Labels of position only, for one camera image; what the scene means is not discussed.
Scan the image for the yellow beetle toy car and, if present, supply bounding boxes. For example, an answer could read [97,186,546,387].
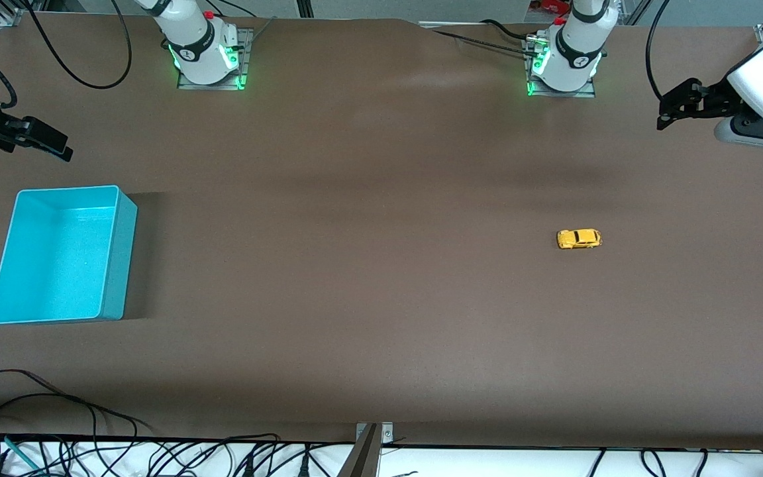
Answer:
[557,229,603,250]

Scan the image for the teal plastic storage bin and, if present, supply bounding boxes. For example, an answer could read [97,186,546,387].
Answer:
[0,185,138,325]

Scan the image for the dark metal bar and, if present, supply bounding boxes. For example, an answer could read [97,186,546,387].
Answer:
[338,424,380,477]

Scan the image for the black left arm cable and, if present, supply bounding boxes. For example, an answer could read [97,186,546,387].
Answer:
[645,0,672,101]

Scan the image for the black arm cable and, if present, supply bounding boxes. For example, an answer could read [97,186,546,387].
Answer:
[21,0,133,90]
[645,0,672,101]

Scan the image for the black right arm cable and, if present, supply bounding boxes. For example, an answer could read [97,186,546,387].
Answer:
[21,0,133,90]

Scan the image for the short black table cable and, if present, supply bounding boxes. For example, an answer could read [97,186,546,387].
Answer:
[481,19,541,40]

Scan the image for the long black table cable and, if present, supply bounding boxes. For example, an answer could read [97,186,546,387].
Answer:
[431,29,532,58]

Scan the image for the large black cable loop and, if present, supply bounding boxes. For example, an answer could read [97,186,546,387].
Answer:
[0,368,154,439]

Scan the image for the thin grey cable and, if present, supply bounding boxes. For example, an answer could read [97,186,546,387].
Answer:
[248,16,278,51]

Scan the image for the silver table clamp bracket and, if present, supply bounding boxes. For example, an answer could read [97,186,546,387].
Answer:
[356,422,394,445]

